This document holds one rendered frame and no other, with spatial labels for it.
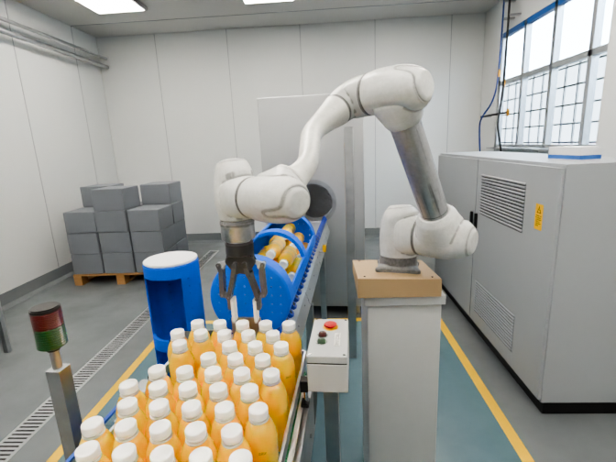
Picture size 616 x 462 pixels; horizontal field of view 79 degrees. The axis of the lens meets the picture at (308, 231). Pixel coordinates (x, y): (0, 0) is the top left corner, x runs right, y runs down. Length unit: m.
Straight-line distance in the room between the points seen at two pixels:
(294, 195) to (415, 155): 0.58
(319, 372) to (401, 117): 0.75
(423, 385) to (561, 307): 1.03
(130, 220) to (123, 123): 2.60
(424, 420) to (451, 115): 5.40
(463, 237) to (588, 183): 1.05
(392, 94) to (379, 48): 5.39
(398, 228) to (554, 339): 1.31
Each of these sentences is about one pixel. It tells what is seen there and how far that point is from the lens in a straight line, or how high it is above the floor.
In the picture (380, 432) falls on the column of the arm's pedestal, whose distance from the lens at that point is 1.89.
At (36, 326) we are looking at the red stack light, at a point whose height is 1.22.
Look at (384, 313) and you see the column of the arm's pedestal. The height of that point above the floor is 0.92.
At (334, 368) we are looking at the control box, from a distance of 0.97.
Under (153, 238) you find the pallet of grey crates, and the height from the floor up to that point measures 0.57.
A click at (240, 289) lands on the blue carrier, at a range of 1.32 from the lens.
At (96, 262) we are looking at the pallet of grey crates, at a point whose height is 0.29.
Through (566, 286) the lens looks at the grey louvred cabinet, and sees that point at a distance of 2.46.
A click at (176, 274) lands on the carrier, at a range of 2.04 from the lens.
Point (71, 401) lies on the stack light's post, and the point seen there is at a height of 1.00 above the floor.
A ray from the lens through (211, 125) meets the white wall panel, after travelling 6.62.
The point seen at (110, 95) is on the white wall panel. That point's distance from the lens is 7.30.
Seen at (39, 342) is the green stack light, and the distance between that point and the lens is 1.09.
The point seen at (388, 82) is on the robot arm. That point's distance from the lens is 1.17.
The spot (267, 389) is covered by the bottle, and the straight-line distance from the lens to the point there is 0.93.
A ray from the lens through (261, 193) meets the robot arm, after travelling 0.82.
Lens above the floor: 1.60
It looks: 13 degrees down
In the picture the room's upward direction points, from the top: 3 degrees counter-clockwise
